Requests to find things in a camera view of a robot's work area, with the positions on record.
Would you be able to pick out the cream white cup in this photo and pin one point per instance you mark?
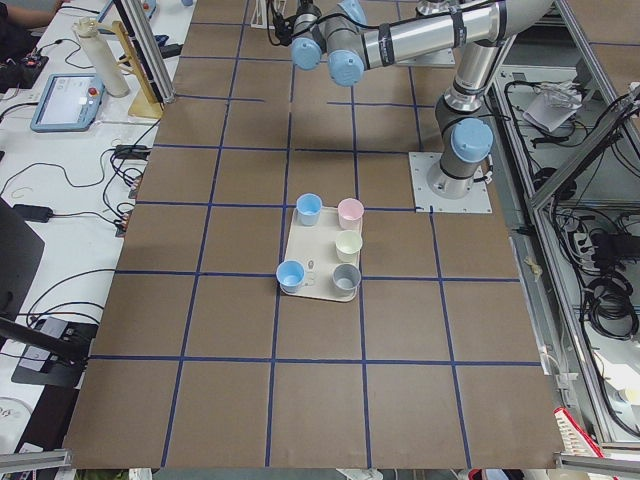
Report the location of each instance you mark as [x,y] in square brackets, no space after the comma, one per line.
[348,245]

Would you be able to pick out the blue cup back left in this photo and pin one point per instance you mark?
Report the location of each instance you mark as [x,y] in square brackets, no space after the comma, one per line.
[308,207]

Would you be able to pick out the blue cup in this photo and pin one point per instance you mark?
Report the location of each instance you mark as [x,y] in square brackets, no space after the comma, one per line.
[290,275]
[308,207]

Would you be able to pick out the pink cup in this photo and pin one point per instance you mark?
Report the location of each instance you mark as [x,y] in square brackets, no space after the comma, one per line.
[350,213]

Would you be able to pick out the grey cup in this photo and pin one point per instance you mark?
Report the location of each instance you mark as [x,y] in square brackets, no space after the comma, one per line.
[346,279]

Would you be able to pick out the blue cup front left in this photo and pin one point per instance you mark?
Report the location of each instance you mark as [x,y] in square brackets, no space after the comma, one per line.
[290,275]

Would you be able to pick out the beige plastic tray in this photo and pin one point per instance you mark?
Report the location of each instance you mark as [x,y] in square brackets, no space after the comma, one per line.
[314,247]

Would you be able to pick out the wooden mug tree stand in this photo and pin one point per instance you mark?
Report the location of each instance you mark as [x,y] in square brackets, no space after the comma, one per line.
[145,104]

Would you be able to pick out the crumpled white paper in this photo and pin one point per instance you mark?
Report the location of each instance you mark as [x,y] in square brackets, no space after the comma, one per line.
[554,104]

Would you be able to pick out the blue teach pendant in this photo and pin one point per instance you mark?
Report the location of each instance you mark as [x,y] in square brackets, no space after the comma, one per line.
[69,103]

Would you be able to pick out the black power adapter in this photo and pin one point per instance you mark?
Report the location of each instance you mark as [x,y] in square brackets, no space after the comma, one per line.
[34,213]

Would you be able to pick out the black monitor stand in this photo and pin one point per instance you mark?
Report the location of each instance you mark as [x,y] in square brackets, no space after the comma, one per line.
[56,351]

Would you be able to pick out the person in black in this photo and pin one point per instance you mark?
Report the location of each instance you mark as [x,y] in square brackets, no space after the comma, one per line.
[17,22]

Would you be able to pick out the aluminium frame post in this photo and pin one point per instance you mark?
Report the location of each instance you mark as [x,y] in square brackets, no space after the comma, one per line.
[139,31]

